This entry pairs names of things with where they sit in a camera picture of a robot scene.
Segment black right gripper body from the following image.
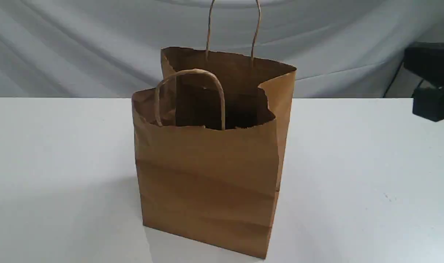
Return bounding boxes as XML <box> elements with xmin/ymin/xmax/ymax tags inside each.
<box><xmin>403</xmin><ymin>42</ymin><xmax>444</xmax><ymax>122</ymax></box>

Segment brown paper bag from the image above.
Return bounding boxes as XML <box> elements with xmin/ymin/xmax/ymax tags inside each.
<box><xmin>132</xmin><ymin>1</ymin><xmax>296</xmax><ymax>259</ymax></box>

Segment black cables at right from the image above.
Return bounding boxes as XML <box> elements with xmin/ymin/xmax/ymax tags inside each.
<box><xmin>383</xmin><ymin>60</ymin><xmax>425</xmax><ymax>98</ymax></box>

